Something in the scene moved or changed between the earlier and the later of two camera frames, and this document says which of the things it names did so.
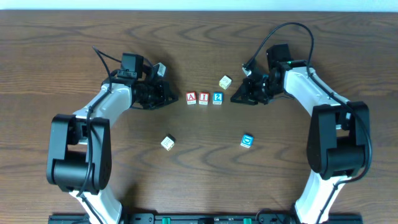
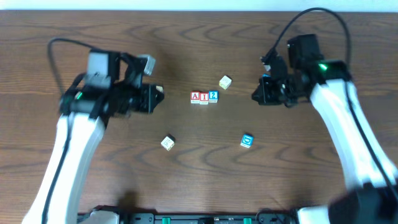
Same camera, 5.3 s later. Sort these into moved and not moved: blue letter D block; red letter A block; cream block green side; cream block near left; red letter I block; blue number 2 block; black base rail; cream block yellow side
Moved: cream block green side; blue number 2 block; red letter A block
Not moved: blue letter D block; cream block near left; red letter I block; cream block yellow side; black base rail
